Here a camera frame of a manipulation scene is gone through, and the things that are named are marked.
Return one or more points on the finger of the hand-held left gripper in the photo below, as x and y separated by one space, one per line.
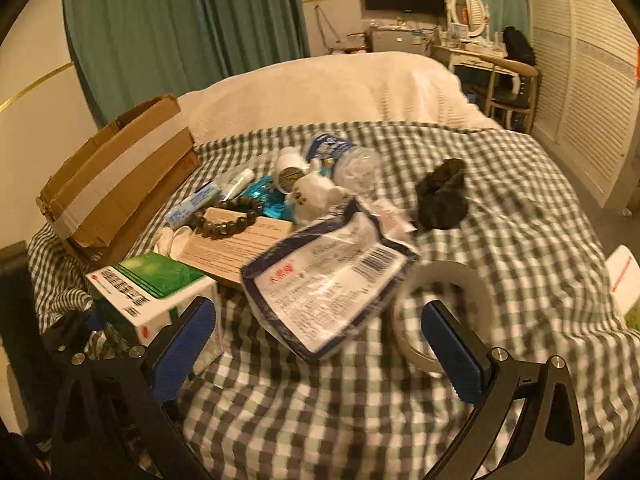
65 332

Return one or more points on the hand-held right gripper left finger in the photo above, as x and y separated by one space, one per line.
185 345

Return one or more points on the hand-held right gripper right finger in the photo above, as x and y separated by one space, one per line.
450 350

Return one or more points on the green and white medicine box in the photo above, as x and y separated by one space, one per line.
150 285

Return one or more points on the brown cardboard box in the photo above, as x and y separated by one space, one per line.
130 195

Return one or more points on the dark tortoiseshell hair clip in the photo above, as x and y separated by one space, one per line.
442 195

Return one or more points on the teal blister pack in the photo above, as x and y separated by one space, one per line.
265 192

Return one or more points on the clear tape roll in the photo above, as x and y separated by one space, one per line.
450 267

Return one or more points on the white crumpled cloth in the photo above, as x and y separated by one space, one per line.
172 242

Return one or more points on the tan flat paper box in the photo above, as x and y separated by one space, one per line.
235 250

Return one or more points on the clear plastic bag blue border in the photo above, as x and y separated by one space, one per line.
320 285

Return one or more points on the small white paper wrapper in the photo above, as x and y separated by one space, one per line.
392 215

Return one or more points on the checked bed sheet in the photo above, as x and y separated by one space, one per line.
500 210

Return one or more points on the white and blue tube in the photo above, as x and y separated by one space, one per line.
220 187

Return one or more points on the white box with orange stripe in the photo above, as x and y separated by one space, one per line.
625 270

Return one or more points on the white plush toy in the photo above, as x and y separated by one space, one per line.
315 195

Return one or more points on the white pill bottle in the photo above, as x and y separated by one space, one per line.
290 165

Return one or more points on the clear bottle with blue label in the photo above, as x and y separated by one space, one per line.
350 165

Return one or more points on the white knitted blanket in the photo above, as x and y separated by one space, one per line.
325 95

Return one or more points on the wooden chair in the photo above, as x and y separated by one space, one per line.
520 67

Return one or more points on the white louvered wardrobe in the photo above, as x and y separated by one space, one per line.
580 70

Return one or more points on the black bag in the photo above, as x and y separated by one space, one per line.
517 45

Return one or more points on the small white fridge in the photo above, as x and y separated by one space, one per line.
395 41

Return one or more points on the wide green curtain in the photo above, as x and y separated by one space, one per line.
175 25

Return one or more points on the white oval vanity mirror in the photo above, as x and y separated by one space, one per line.
465 7

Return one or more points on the orange hanging cloth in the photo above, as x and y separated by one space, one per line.
637 62

